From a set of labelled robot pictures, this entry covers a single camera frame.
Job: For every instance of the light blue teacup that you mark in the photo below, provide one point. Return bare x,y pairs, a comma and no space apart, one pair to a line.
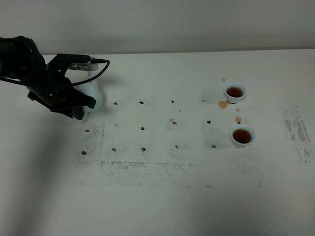
234,92
242,135

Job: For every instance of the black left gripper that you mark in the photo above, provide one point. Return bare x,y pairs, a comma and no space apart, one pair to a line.
51,89

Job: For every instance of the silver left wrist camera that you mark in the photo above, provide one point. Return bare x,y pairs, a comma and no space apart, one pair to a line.
76,62

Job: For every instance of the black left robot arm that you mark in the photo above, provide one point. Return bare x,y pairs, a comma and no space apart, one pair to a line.
21,61

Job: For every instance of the near light blue teacup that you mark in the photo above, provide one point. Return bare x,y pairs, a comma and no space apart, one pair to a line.
242,135

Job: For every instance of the far light blue teacup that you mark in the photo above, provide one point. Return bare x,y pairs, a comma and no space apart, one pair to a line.
234,92

